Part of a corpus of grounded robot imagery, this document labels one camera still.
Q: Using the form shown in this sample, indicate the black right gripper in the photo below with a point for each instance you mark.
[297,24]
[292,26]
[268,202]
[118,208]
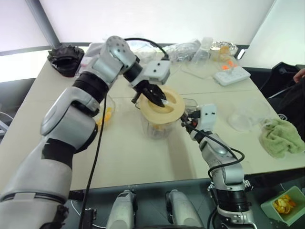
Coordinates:
[191,121]

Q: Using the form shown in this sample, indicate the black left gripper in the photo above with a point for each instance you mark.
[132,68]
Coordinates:
[139,87]

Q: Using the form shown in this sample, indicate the cream blender lid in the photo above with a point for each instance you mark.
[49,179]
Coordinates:
[164,111]

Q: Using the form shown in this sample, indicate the clear blender jar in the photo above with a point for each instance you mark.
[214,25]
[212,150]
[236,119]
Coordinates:
[157,130]

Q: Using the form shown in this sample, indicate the green cloth towel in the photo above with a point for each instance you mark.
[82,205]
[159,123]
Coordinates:
[281,139]

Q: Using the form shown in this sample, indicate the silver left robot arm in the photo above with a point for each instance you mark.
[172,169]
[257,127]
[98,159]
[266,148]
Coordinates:
[71,124]

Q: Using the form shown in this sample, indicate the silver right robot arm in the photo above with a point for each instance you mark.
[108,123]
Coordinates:
[226,167]

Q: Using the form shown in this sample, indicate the person's bare hand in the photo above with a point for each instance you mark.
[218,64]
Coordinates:
[299,75]

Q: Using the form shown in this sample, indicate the crumpled clear plastic bag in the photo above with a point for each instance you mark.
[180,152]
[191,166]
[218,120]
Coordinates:
[146,53]

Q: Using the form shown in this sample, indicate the scalloped clear glass bowl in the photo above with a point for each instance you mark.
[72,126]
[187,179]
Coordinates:
[110,109]

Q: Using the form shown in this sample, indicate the clear plastic bowl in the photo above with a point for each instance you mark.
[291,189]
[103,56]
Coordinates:
[243,118]

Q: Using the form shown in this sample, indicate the white power strip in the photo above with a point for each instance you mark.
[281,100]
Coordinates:
[232,77]

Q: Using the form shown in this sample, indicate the small orange plugs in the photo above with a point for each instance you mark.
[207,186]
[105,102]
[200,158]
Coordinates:
[228,65]

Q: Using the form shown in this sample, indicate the silver foil bowl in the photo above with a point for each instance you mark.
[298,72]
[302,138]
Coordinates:
[225,46]

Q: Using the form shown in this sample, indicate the black white phone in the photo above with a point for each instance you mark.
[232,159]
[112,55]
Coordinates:
[241,54]

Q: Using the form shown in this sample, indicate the silver robot leg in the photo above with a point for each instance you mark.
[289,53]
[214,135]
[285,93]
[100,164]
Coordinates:
[183,210]
[121,210]

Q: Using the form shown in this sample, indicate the black crumpled plastic bag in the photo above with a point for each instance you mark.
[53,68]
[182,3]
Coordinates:
[65,59]

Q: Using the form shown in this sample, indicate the person in black clothes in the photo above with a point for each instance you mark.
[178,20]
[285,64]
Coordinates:
[293,107]

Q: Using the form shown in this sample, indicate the dark rounded robot torso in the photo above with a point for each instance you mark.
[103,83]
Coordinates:
[164,227]

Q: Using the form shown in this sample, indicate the green bin with orange peel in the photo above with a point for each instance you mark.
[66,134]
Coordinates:
[284,206]

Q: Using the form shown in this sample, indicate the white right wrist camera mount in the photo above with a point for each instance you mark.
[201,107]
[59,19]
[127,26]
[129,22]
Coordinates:
[207,115]

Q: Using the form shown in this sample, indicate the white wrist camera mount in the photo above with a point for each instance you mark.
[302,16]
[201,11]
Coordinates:
[207,115]
[157,71]

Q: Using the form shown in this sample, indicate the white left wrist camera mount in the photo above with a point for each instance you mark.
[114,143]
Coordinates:
[157,71]

